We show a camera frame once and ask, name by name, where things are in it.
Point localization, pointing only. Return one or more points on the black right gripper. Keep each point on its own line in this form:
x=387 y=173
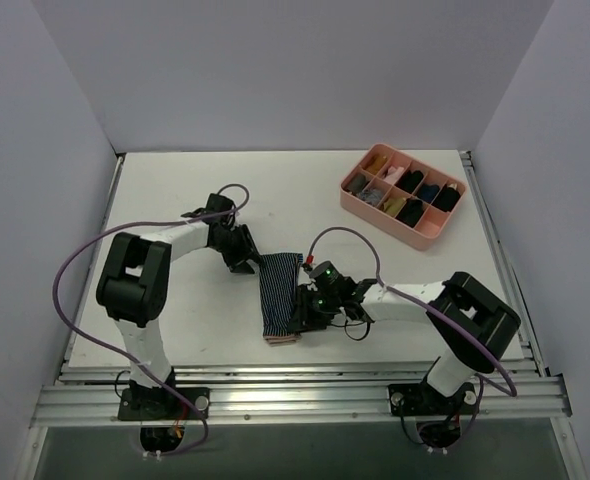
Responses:
x=304 y=308

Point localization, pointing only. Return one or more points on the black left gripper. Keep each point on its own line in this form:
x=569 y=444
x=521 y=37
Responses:
x=242 y=246

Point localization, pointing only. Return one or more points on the navy white striped underwear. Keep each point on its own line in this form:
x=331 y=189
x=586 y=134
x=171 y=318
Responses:
x=278 y=281

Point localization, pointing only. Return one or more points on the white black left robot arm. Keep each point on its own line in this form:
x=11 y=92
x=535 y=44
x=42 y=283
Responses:
x=133 y=289

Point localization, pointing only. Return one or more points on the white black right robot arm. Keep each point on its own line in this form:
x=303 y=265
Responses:
x=476 y=326

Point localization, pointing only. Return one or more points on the grey patterned rolled garment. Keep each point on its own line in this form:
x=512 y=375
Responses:
x=371 y=196

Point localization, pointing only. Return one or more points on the dark grey rolled garment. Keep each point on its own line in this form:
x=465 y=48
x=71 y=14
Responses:
x=357 y=184

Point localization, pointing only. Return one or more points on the olive green rolled garment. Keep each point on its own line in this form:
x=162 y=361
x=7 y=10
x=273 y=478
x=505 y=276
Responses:
x=393 y=206

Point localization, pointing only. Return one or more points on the black rolled garment front row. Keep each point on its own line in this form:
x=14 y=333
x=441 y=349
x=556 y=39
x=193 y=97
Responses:
x=411 y=212

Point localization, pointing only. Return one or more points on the pink divided organizer tray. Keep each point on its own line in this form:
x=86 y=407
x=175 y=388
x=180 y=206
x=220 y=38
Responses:
x=405 y=195

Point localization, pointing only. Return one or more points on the pink white rolled garment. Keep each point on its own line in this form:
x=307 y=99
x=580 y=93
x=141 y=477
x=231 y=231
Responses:
x=393 y=174

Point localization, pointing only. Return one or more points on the mustard yellow rolled garment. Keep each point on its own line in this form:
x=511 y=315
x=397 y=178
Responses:
x=376 y=163

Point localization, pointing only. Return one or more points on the dark blue rolled garment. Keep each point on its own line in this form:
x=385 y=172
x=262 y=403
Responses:
x=428 y=192

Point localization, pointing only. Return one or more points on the black rolled garment with tag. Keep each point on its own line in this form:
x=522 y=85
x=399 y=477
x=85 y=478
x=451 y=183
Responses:
x=447 y=198

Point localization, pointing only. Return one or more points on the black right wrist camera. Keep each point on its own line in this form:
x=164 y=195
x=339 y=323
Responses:
x=326 y=277

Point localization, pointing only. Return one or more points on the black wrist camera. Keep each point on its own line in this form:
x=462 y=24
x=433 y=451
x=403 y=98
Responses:
x=326 y=277
x=216 y=206

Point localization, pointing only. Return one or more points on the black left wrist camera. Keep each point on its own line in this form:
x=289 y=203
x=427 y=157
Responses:
x=216 y=206

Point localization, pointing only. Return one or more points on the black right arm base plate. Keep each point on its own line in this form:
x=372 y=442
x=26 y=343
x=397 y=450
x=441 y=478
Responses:
x=422 y=400

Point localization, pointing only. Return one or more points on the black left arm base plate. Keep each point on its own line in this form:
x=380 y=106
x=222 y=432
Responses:
x=143 y=405

